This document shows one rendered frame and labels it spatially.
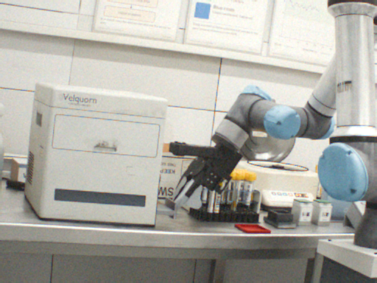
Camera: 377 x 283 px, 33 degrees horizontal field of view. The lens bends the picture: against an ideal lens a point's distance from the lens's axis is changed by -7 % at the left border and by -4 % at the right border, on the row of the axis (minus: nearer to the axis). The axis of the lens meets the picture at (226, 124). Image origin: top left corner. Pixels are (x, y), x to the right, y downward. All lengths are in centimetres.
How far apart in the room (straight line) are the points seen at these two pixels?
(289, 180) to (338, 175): 69
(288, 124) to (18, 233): 66
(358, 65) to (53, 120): 66
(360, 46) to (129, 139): 55
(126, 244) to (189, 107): 84
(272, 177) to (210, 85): 44
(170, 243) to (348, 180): 46
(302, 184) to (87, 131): 81
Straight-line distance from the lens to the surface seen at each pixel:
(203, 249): 158
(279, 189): 199
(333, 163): 132
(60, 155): 144
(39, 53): 207
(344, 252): 141
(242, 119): 159
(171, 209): 157
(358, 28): 137
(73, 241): 145
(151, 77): 216
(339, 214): 193
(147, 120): 149
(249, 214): 174
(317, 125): 161
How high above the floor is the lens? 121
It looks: 3 degrees down
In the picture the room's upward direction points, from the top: 7 degrees clockwise
